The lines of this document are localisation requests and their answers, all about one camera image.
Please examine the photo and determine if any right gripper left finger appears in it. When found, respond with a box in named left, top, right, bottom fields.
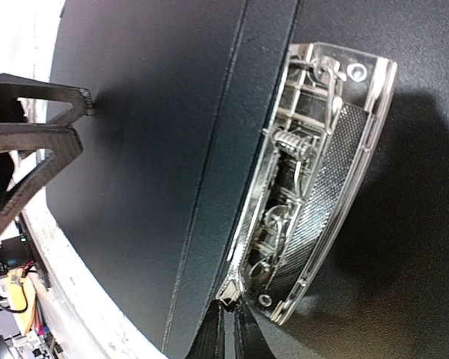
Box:
left=186, top=300, right=225, bottom=359

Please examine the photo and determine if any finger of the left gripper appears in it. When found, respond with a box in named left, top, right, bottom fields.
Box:
left=0, top=123, right=82, bottom=235
left=0, top=73, right=94, bottom=126

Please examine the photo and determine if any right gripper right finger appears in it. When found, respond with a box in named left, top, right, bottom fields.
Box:
left=233, top=302, right=275, bottom=359

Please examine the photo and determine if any black clip folder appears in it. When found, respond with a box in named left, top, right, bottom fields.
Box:
left=46, top=1, right=449, bottom=358

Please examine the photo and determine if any silver folder clip mechanism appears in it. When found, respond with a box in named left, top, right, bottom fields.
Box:
left=216, top=43, right=398, bottom=325

